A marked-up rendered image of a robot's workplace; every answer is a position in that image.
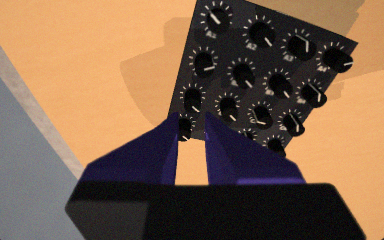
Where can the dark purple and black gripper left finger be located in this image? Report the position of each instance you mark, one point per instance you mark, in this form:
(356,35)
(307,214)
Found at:
(142,158)

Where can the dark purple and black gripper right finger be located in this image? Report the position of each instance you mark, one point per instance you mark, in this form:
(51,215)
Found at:
(243,161)

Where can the black knob box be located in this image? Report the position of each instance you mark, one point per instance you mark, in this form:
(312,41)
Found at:
(251,79)

